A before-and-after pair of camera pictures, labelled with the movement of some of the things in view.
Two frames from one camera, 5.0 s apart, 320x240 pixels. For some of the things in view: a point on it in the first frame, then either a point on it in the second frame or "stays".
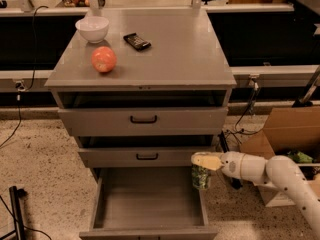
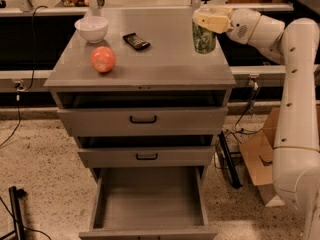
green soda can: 199,177 to 204,40
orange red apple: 103,59 stays
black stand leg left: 15,195 stays
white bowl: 93,28 stays
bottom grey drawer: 148,203 stays
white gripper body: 231,164 to 242,25
